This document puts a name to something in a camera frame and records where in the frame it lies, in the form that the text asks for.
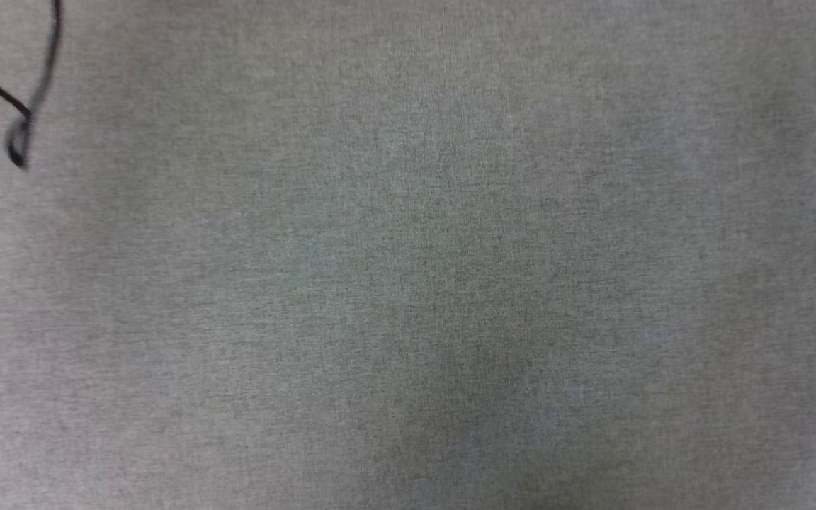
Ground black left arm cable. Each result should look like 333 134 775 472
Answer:
0 0 63 171

